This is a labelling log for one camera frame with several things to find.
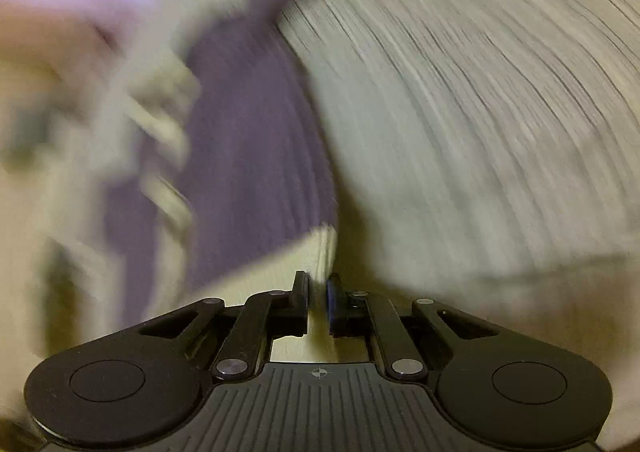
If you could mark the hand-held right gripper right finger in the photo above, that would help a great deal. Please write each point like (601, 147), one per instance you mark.
(334, 304)

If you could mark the purple towel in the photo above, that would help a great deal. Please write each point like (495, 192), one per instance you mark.
(250, 131)

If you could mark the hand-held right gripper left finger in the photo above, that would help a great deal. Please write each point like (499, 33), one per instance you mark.
(301, 304)

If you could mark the grey striped bed blanket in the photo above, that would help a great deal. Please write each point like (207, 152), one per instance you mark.
(450, 106)

